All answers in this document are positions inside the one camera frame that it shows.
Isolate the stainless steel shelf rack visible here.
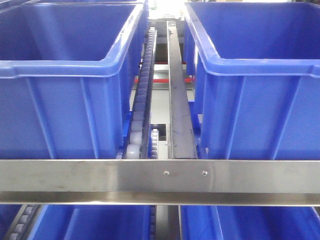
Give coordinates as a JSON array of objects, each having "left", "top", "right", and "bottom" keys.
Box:
[{"left": 0, "top": 159, "right": 320, "bottom": 206}]

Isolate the short inner roller track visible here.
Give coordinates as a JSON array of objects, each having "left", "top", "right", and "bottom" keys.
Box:
[{"left": 149, "top": 128, "right": 159, "bottom": 159}]

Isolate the white roller conveyor track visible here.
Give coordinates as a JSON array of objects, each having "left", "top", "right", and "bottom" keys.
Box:
[{"left": 122, "top": 27, "right": 157, "bottom": 160}]

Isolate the blue plastic bin left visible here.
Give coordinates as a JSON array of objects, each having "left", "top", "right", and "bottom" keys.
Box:
[{"left": 0, "top": 1, "right": 146, "bottom": 159}]

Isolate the blue plastic bin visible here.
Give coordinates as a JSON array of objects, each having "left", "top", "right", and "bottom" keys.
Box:
[
  {"left": 185, "top": 2, "right": 320, "bottom": 160},
  {"left": 0, "top": 1, "right": 146, "bottom": 159}
]

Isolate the blue plastic bin right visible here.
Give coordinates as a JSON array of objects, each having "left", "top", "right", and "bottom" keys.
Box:
[{"left": 185, "top": 2, "right": 320, "bottom": 160}]

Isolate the lower right blue bin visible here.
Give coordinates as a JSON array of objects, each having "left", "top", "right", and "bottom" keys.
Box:
[{"left": 181, "top": 205, "right": 320, "bottom": 240}]

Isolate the lower left blue bin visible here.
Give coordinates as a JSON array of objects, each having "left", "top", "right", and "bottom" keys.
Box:
[{"left": 28, "top": 204, "right": 151, "bottom": 240}]

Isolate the lower left roller track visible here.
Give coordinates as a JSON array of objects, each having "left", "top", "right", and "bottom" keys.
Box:
[{"left": 3, "top": 204, "right": 41, "bottom": 240}]

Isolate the steel divider rail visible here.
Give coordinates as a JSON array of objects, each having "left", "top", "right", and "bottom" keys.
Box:
[{"left": 166, "top": 21, "right": 198, "bottom": 159}]

